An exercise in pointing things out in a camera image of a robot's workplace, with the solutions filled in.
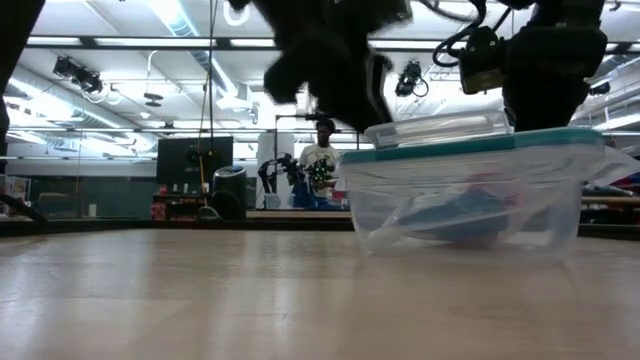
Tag long ceiling light strip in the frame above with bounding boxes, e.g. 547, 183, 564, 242
27, 35, 217, 49

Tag clear plastic container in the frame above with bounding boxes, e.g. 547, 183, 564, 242
341, 144, 607, 264

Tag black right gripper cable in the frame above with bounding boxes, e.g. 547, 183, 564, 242
417, 0, 514, 69

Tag white hanging ring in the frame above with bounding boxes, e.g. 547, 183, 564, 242
223, 2, 251, 27

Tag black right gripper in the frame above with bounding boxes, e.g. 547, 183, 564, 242
501, 22, 609, 134

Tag black aluminium table frame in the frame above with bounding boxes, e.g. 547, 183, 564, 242
0, 192, 640, 242

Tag black shelf red items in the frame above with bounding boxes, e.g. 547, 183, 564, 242
151, 192, 211, 222

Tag clear lid blue rim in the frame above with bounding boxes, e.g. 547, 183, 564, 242
341, 109, 640, 189

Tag black monitor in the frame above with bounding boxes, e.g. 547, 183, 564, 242
156, 135, 235, 185

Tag wooden workbench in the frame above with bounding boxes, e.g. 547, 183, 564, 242
579, 194, 640, 224

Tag black hanging camera rig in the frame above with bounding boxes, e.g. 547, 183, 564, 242
52, 55, 105, 95

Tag red bandage roll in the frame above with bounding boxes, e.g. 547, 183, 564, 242
462, 172, 524, 206

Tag black hanging camera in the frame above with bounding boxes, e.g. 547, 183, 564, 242
394, 59, 430, 98

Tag white cabinet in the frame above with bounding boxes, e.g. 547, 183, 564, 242
255, 132, 296, 209

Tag person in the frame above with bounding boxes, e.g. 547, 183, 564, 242
292, 117, 349, 211

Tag blue bandage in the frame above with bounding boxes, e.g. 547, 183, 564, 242
397, 188, 511, 246

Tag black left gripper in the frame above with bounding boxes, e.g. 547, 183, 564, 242
227, 0, 415, 134

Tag clear zip bag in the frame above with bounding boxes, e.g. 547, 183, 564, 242
367, 172, 576, 254

